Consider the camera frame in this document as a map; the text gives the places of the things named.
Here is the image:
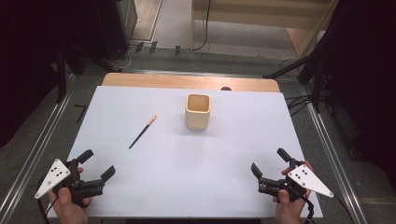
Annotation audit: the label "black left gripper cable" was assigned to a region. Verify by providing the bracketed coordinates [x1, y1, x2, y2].
[36, 195, 60, 224]

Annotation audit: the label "black chopstick with orange end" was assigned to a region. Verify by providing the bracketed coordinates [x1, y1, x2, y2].
[128, 115, 158, 150]

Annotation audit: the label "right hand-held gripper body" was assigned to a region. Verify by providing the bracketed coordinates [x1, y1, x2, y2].
[258, 158, 335, 203]

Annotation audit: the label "black hanging cable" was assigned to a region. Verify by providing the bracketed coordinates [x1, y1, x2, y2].
[191, 0, 213, 52]

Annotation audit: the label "dark curtain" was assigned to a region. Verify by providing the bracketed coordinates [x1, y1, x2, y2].
[314, 0, 396, 188]
[0, 0, 97, 148]

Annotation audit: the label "person's right hand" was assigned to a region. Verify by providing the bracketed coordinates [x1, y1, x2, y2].
[273, 189, 313, 224]

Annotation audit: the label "white floor cable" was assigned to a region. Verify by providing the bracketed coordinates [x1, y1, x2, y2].
[109, 44, 138, 71]

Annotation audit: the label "black hex key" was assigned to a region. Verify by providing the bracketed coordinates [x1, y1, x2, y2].
[74, 104, 90, 124]

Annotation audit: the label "square wooden chopstick holder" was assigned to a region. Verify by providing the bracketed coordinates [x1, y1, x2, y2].
[184, 93, 212, 132]

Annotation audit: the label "dark cabinet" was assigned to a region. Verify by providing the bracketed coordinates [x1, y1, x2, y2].
[92, 0, 138, 63]

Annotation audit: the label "light wooden shelf unit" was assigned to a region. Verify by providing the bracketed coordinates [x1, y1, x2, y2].
[190, 0, 341, 60]

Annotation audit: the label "metal floor rail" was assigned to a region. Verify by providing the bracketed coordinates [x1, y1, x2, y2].
[299, 84, 369, 224]
[0, 74, 78, 220]

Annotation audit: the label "person's left hand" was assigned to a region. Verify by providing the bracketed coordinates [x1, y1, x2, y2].
[48, 187, 93, 224]

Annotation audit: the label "white table cover sheet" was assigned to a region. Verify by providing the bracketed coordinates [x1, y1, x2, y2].
[46, 85, 324, 219]

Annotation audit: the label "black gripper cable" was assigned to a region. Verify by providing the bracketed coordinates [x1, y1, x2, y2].
[36, 195, 60, 224]
[297, 188, 316, 224]

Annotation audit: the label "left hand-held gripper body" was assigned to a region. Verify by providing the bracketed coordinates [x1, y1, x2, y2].
[34, 158, 106, 208]

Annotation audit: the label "black metal stand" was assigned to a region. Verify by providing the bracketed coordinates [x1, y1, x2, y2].
[312, 57, 324, 114]

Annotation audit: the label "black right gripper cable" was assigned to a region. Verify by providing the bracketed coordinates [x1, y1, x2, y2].
[297, 188, 316, 224]

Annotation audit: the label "black floor cables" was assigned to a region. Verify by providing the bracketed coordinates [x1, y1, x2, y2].
[283, 93, 314, 118]

